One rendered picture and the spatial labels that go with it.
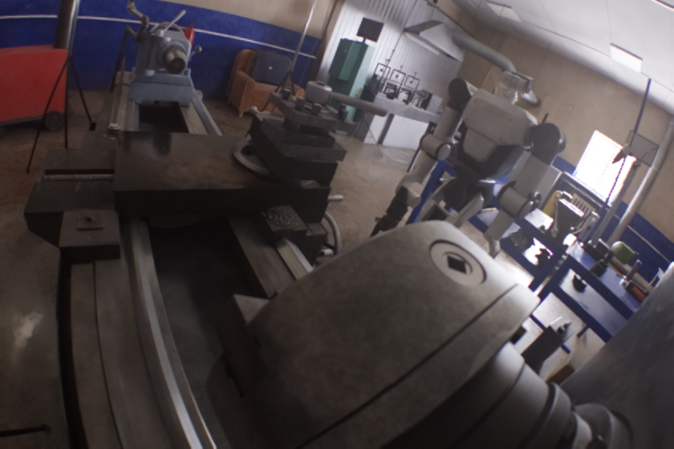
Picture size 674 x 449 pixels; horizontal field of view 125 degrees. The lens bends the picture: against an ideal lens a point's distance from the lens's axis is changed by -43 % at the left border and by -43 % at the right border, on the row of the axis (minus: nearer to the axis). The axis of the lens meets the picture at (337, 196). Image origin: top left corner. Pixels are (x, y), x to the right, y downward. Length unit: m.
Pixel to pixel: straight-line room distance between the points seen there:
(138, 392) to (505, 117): 1.22
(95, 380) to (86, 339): 0.07
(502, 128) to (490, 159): 0.13
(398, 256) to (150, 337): 0.43
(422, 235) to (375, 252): 0.03
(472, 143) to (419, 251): 1.06
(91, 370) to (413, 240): 0.48
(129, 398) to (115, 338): 0.10
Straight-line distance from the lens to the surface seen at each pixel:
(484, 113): 1.20
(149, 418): 0.48
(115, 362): 0.52
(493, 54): 5.91
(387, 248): 0.16
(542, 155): 1.17
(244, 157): 0.83
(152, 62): 1.36
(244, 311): 0.17
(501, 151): 1.18
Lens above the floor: 1.29
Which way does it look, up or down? 26 degrees down
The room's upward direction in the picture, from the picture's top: 22 degrees clockwise
